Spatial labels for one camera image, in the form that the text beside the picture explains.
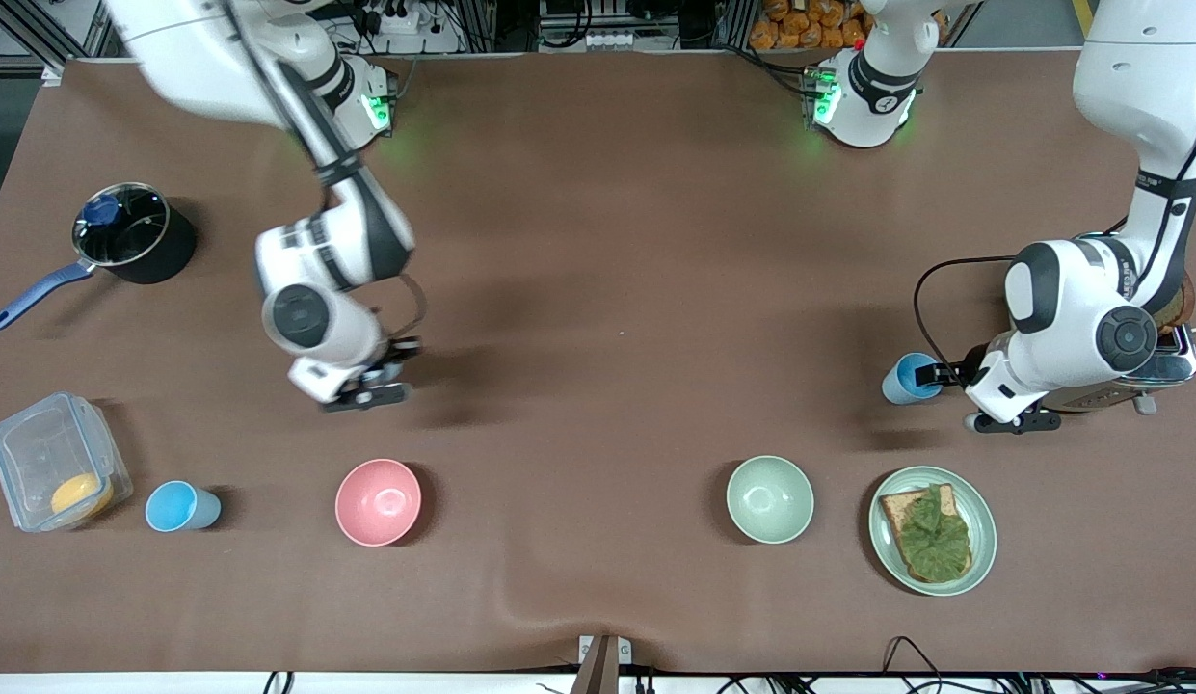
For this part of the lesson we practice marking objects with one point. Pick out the white socket strip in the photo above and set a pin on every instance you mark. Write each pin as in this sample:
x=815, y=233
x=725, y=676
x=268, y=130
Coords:
x=612, y=41

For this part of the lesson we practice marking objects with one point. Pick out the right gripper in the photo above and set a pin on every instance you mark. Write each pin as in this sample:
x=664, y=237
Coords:
x=397, y=353

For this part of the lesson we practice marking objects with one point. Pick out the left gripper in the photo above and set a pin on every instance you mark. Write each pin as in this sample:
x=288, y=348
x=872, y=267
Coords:
x=962, y=370

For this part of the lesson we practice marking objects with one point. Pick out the bag of orange buns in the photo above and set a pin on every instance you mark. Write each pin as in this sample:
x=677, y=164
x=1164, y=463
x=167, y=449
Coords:
x=800, y=29

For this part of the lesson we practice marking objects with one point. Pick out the clear plastic food container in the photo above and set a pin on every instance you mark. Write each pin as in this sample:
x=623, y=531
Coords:
x=39, y=453

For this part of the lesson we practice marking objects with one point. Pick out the brown bread slice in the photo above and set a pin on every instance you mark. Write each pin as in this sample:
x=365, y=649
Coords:
x=1179, y=306

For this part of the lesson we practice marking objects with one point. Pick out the beige and chrome toaster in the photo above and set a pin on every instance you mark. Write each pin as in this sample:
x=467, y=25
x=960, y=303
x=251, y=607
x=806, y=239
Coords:
x=1176, y=361

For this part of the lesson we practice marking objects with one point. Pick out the orange round food piece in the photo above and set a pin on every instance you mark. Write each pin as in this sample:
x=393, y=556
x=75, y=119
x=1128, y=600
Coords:
x=79, y=493

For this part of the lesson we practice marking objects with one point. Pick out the white power strip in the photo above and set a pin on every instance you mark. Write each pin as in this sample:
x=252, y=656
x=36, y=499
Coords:
x=400, y=19

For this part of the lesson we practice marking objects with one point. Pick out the glass lid with blue knob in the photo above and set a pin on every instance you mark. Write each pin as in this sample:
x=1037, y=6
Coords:
x=125, y=231

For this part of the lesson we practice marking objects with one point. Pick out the pale green plate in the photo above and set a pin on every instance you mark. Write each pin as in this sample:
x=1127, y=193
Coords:
x=983, y=530

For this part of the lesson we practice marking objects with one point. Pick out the bright blue plastic cup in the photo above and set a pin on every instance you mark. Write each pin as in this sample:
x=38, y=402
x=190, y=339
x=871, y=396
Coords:
x=178, y=506
x=904, y=381

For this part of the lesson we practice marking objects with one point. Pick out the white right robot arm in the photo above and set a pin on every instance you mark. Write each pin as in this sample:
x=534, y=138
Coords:
x=193, y=58

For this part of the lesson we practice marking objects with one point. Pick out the pink bowl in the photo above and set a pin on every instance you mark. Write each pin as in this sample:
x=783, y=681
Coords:
x=378, y=501

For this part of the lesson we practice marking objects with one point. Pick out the metal camera bracket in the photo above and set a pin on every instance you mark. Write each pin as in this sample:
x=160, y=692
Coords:
x=602, y=665

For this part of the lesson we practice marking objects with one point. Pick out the toast slice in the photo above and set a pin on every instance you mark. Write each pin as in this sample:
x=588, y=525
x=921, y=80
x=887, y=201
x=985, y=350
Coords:
x=890, y=503

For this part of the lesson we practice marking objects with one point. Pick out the pale green bowl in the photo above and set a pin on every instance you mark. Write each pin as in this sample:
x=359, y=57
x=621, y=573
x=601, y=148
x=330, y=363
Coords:
x=769, y=499

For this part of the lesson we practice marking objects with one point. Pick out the aluminium frame profile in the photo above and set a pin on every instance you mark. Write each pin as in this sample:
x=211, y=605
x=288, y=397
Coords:
x=39, y=39

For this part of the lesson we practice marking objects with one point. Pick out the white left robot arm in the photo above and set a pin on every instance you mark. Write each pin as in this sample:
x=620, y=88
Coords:
x=1137, y=87

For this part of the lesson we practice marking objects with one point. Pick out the green lettuce leaf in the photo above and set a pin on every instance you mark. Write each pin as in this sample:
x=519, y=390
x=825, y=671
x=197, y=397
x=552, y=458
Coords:
x=935, y=540

